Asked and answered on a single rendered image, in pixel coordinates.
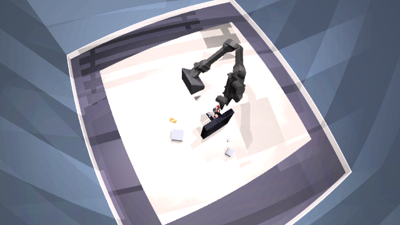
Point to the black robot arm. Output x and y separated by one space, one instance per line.
235 78

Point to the black rectangular frame with crossbars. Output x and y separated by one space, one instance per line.
217 123

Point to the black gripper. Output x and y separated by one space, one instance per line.
224 100

